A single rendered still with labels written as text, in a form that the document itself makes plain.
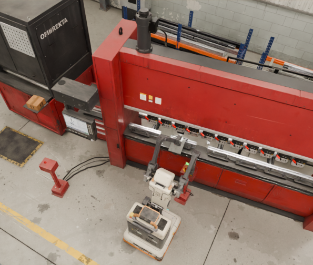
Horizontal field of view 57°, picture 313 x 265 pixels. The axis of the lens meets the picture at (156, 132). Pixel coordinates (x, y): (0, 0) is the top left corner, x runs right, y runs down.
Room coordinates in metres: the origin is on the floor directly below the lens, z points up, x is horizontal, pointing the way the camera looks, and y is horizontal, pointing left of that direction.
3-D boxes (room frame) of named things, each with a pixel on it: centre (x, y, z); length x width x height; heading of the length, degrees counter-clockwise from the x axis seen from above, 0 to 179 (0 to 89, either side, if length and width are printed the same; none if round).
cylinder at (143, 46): (2.86, 0.12, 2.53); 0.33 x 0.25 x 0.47; 72
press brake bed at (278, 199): (2.34, -0.96, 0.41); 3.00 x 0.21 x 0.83; 72
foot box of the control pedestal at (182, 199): (2.13, -0.48, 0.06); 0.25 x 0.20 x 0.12; 153
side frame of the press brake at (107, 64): (3.04, 0.53, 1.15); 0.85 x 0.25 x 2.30; 162
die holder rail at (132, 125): (2.75, 0.17, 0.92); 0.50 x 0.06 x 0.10; 72
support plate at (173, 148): (2.44, -0.31, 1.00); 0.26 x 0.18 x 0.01; 162
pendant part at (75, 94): (2.49, 0.99, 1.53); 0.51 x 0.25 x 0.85; 68
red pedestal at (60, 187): (2.15, 1.52, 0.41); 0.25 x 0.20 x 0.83; 162
